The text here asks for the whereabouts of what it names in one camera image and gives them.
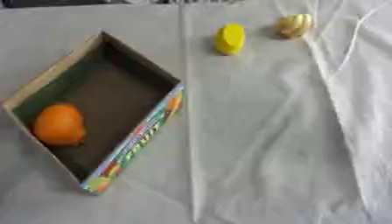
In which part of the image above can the open cardboard box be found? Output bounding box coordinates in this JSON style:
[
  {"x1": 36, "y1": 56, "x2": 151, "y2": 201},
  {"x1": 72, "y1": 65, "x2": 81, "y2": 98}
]
[{"x1": 0, "y1": 31, "x2": 186, "y2": 194}]

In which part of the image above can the yellow toy banana bunch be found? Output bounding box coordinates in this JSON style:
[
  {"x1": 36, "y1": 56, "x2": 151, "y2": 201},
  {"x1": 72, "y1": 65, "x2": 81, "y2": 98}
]
[{"x1": 276, "y1": 13, "x2": 314, "y2": 39}]

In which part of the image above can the yellow oval block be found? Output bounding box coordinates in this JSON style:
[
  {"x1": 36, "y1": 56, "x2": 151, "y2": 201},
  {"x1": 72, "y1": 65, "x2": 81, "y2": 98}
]
[{"x1": 213, "y1": 23, "x2": 249, "y2": 56}]

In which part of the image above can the orange toy fruit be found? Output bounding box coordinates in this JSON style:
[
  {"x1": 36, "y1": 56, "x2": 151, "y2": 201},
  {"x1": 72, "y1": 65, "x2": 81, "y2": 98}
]
[{"x1": 31, "y1": 103, "x2": 88, "y2": 147}]

